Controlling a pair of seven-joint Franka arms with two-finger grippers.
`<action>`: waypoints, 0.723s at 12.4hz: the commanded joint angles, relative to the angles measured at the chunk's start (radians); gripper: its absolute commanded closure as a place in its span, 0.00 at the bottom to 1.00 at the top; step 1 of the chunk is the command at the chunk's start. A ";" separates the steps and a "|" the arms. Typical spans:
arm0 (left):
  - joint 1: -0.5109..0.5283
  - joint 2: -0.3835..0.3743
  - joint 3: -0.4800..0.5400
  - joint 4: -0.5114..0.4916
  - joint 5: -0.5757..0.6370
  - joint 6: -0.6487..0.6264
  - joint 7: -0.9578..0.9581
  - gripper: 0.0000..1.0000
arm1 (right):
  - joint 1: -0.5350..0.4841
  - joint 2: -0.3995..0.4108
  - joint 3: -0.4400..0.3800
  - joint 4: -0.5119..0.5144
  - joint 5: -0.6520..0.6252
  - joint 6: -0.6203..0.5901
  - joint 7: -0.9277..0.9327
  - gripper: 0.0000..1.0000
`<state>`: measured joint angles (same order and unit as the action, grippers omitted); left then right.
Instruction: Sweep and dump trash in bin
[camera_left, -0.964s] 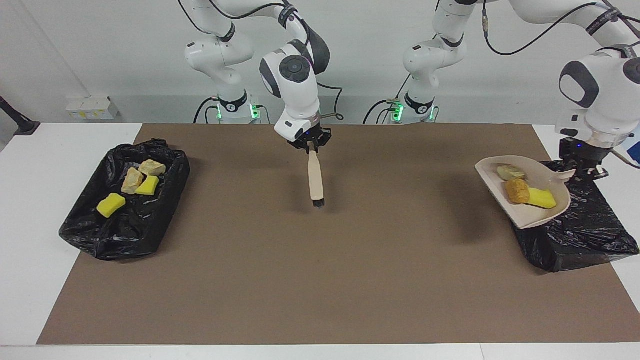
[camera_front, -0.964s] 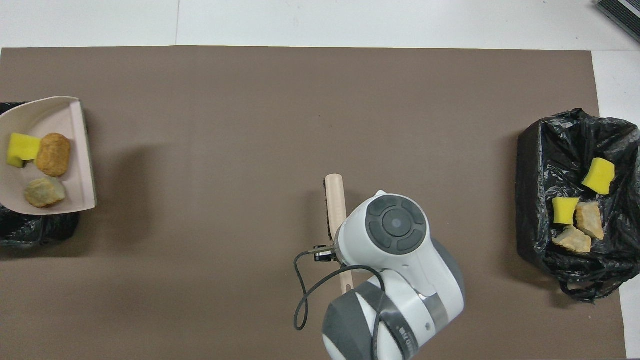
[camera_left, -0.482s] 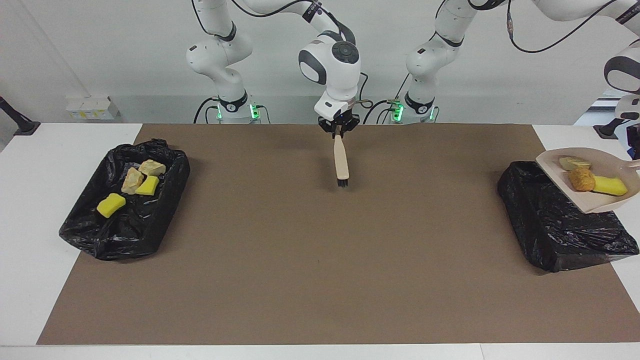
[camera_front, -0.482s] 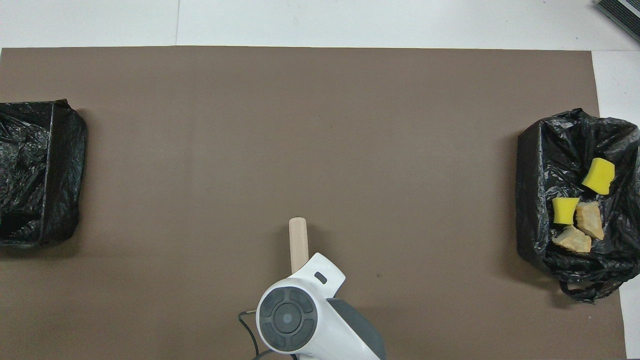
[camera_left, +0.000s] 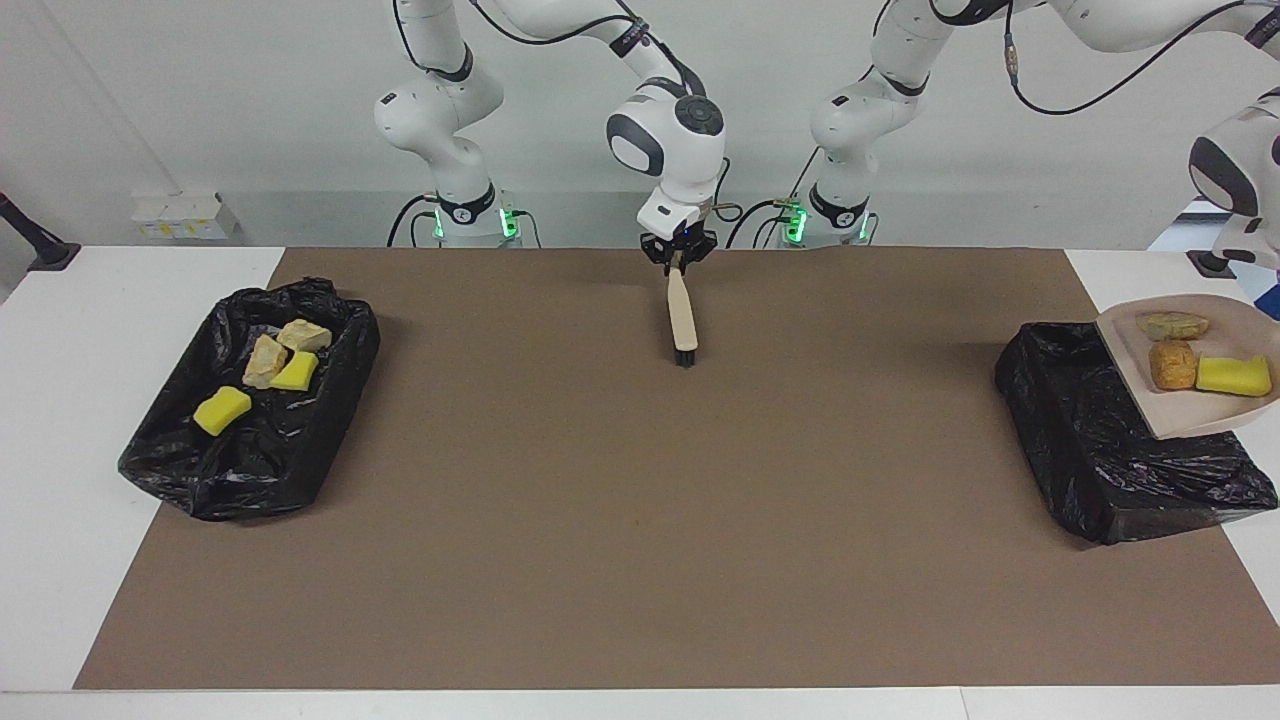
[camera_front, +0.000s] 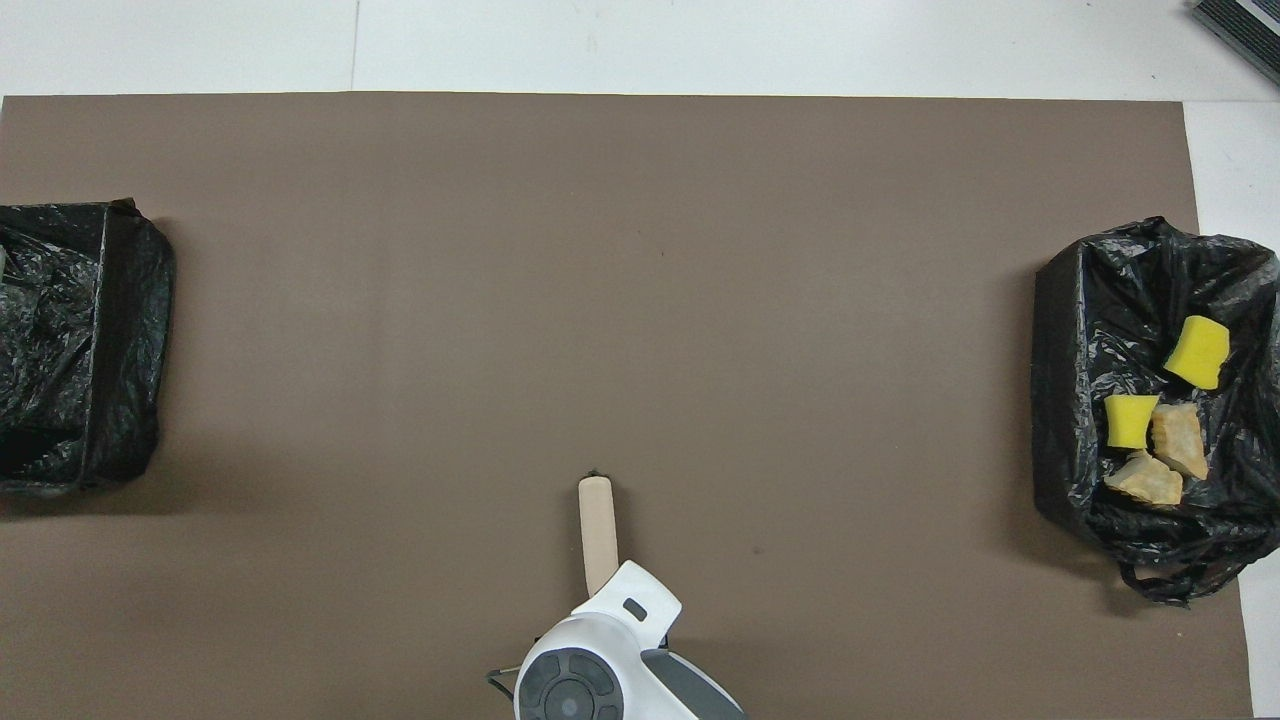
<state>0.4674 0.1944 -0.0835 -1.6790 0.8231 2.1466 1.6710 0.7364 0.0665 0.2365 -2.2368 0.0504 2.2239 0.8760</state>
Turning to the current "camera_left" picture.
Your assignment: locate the pale tan foam chunk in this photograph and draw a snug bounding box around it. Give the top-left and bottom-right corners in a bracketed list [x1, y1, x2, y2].
[277, 318, 333, 353]

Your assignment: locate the yellow sponge wedge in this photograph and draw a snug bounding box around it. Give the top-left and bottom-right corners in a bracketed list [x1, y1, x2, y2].
[270, 350, 321, 393]

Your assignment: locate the notched yellow sponge piece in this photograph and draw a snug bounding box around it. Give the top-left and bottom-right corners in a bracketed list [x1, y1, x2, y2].
[1196, 355, 1274, 398]

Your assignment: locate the orange striped foam chunk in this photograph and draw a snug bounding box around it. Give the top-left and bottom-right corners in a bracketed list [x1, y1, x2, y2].
[243, 334, 289, 390]

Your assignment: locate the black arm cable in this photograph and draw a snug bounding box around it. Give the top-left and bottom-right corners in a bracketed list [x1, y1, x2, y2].
[392, 0, 743, 223]
[1005, 0, 1251, 116]

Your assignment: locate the brown foam nugget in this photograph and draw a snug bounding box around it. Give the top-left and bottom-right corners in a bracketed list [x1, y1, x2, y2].
[1149, 340, 1199, 392]

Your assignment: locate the white wall socket box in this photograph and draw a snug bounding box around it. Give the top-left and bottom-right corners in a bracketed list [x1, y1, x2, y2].
[130, 190, 241, 241]

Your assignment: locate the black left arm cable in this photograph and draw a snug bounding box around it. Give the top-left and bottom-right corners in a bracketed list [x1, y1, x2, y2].
[1005, 0, 1251, 116]

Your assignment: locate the beige plastic dustpan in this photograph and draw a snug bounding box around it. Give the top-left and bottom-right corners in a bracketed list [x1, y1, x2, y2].
[1097, 293, 1280, 441]

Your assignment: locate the beige brush with black bristles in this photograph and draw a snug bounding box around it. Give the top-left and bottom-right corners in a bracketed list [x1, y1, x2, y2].
[667, 250, 699, 368]

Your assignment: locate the brown table mat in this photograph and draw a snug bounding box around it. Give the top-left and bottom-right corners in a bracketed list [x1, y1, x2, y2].
[72, 247, 1280, 691]

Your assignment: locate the cream foam piece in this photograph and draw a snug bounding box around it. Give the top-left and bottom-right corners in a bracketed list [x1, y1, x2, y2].
[1137, 312, 1211, 342]

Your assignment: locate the black bag lined bin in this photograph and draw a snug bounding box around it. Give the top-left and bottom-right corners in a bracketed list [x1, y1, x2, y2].
[118, 277, 382, 522]
[995, 320, 1280, 547]

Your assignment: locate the yellow sponge block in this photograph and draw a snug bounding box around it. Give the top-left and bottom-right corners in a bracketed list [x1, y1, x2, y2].
[193, 386, 253, 437]

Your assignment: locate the black base cable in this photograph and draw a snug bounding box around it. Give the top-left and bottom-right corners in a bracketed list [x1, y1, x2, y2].
[387, 193, 441, 249]
[725, 198, 801, 249]

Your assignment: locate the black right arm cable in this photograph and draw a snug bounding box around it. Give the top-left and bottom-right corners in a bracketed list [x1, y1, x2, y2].
[392, 0, 743, 223]

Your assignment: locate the blue white board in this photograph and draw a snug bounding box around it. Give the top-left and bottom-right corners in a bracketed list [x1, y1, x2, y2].
[1148, 200, 1280, 323]

